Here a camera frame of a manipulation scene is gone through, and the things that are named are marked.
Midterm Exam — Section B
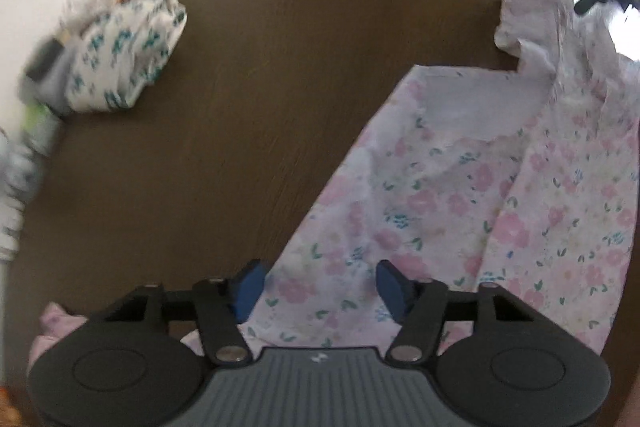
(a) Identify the crumpled white cloth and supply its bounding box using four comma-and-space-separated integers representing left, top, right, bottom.
60, 0, 126, 28

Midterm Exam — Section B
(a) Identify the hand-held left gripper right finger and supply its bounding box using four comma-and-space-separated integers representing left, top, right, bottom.
375, 259, 543, 365

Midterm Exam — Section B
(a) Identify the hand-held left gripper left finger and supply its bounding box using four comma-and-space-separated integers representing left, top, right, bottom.
102, 258, 266, 367

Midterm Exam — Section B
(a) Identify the stack of green boxes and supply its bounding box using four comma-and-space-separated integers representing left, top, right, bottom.
20, 102, 61, 155

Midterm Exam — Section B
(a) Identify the pink and purple garment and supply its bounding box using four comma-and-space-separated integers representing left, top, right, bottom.
27, 302, 91, 373

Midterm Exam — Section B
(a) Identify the folded white green-flowered cloth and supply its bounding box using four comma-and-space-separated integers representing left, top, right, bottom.
65, 0, 187, 112

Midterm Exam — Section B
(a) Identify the small black box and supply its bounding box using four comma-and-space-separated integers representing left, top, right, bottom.
25, 38, 63, 80

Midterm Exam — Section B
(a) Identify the pink floral dress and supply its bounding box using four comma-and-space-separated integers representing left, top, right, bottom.
180, 0, 640, 358

